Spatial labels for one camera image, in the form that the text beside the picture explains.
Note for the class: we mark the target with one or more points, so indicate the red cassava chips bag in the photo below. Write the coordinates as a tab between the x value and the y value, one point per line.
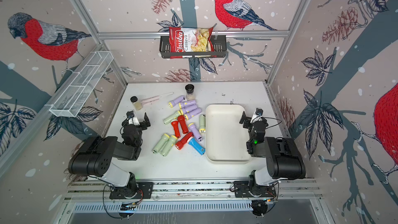
190	40

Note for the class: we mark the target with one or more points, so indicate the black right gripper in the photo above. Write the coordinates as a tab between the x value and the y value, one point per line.
246	123

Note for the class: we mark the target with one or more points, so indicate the small glass spice bottle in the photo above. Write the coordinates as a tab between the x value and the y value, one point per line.
136	103

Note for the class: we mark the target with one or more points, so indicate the blue flashlight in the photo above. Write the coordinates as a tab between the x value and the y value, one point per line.
193	142

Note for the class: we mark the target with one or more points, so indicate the purple flashlight top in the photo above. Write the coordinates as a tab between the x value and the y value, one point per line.
176	101

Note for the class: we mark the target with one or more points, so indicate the cream plastic storage tray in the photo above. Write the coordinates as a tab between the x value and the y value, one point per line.
225	136

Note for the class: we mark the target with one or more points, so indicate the green flashlight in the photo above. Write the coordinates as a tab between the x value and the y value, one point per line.
202	128
168	145
159	146
172	117

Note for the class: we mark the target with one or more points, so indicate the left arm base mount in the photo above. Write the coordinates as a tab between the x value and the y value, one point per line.
133	190

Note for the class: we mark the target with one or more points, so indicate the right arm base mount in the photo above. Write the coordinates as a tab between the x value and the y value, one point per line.
250	188

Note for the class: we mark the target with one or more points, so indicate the red flashlight white head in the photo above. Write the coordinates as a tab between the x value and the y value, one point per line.
175	126

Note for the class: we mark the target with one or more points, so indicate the white wire mesh shelf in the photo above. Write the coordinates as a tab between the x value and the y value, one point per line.
73	98

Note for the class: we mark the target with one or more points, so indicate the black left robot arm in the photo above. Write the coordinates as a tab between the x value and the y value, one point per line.
94	157

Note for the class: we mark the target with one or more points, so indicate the green flashlight under purple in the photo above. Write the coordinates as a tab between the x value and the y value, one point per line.
172	117

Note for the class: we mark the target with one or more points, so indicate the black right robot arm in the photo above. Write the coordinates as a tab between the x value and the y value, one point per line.
283	161

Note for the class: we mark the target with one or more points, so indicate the black wall basket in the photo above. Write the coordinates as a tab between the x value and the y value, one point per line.
214	47

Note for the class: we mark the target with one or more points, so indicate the black-top pepper grinder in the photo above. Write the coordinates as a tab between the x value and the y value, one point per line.
190	92

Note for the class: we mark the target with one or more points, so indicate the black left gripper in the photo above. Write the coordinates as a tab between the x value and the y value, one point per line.
142	125

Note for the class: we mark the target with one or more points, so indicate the aluminium front rail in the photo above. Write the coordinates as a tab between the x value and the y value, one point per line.
196	190

